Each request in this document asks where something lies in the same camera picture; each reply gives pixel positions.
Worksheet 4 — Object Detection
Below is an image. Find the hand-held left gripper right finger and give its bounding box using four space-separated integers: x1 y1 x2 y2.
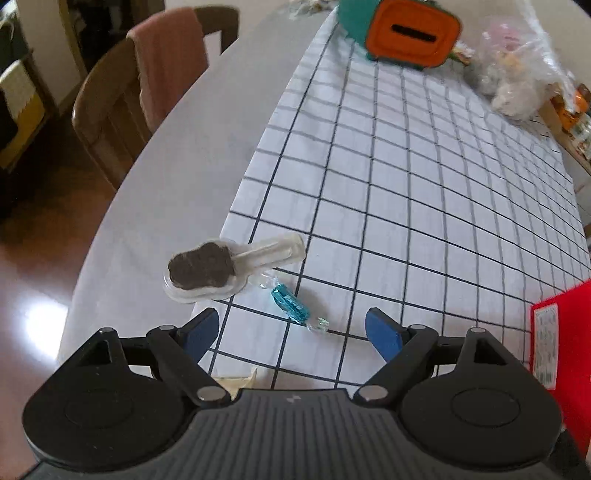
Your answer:
353 308 527 408

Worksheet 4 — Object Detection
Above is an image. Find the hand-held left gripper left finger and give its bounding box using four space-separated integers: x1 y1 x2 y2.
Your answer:
60 308 232 408

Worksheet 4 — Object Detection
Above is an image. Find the chocolate lollipop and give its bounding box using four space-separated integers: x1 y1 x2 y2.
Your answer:
164 233 306 303

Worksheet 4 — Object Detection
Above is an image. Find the blue candy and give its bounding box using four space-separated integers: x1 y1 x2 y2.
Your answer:
259 272 331 334

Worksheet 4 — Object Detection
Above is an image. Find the red cardboard box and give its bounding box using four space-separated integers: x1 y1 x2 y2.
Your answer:
529 279 591 457

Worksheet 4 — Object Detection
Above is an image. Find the white checkered tablecloth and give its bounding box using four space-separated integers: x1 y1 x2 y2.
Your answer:
198 4 591 393

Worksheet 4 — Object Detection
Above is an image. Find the wooden chair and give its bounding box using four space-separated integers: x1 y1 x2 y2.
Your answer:
71 6 241 190

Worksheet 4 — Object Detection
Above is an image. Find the pink cloth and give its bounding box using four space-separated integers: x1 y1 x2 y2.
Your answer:
127 8 209 134

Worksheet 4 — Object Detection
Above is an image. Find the clear plastic bag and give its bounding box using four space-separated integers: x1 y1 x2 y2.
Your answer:
464 0 578 121

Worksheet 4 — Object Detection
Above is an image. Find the green printed packet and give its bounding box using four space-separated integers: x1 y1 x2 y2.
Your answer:
448 41 476 66

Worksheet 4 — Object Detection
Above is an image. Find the orange and teal container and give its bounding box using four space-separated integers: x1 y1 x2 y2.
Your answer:
337 0 462 71

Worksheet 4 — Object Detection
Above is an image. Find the yellow cushioned chair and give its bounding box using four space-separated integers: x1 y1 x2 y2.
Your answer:
0 48 49 171

